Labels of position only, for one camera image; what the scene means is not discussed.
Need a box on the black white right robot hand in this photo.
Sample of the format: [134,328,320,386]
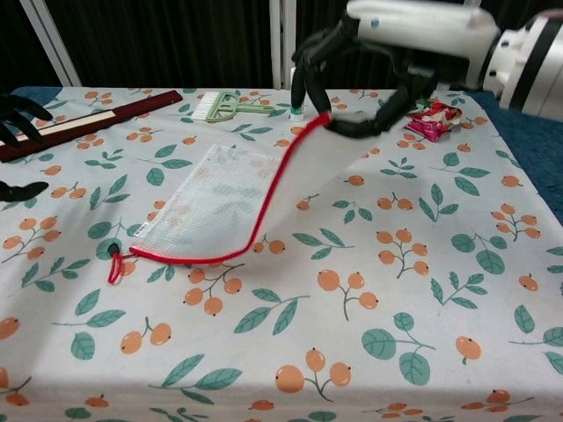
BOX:
[290,0,502,140]

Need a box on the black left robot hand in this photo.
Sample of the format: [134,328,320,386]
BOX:
[0,91,54,203]

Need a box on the white mesh zipper pouch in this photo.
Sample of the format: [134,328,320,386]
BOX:
[107,112,331,285]

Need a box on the floral orange berry tablecloth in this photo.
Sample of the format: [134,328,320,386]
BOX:
[0,86,563,422]

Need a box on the red snack packet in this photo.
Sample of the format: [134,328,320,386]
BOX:
[404,98,464,142]

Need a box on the white green glue stick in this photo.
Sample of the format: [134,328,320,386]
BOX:
[289,65,306,122]

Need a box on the black pleated curtain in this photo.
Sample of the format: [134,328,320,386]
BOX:
[0,0,563,96]

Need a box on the green wide white-bristle brush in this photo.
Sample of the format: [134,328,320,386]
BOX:
[191,91,277,123]

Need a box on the white slanted frame post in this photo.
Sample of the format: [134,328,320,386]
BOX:
[19,0,83,88]

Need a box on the white upright frame post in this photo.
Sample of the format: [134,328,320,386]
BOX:
[268,0,296,91]

